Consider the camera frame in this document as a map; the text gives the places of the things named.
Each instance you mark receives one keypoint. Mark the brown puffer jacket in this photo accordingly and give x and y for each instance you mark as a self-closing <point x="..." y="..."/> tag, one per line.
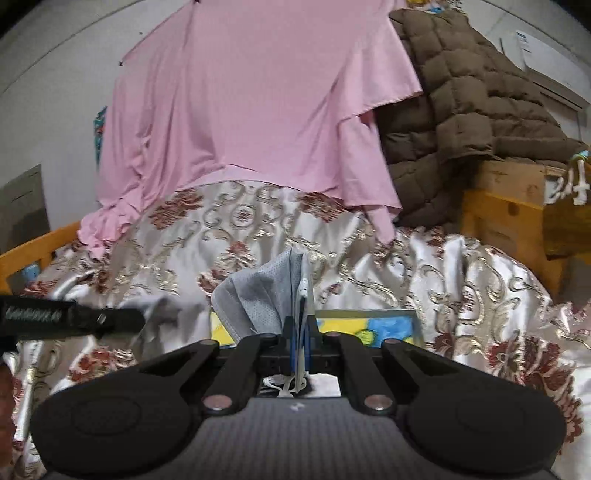
<point x="466" y="106"/>

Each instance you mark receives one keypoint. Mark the wooden bed rail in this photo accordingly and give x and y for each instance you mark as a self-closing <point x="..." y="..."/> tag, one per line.
<point x="32" y="251"/>

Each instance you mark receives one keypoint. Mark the floral satin blanket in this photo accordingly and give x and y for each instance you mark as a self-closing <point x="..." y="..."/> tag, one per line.
<point x="152" y="258"/>

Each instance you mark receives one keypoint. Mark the grey face mask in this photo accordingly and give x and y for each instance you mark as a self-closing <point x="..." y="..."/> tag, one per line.
<point x="258" y="295"/>

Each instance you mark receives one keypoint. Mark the blue fish wall poster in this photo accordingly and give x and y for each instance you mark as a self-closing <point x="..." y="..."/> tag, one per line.
<point x="99" y="134"/>

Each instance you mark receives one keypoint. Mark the white air conditioner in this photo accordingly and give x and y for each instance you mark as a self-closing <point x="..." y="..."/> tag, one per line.
<point x="547" y="60"/>

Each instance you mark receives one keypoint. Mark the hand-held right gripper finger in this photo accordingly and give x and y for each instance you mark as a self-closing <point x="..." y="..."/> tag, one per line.
<point x="292" y="344"/>
<point x="302" y="355"/>

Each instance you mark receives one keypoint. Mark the grey door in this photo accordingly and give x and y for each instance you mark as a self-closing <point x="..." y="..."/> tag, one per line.
<point x="23" y="205"/>

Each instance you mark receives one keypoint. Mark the pink bed sheet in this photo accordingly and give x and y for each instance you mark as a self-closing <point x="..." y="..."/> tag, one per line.
<point x="240" y="115"/>

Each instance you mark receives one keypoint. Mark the brown bag with white print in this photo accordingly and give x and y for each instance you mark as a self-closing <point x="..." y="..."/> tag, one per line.
<point x="570" y="217"/>

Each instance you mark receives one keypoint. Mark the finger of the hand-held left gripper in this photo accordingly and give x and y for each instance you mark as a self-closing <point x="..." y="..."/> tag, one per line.
<point x="111" y="319"/>

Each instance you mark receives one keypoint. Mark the pine wooden bed frame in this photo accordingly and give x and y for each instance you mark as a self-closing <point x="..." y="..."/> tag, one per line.
<point x="508" y="217"/>

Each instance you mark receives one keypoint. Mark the yellow cartoon cloth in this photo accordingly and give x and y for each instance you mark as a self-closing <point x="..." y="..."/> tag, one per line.
<point x="364" y="333"/>

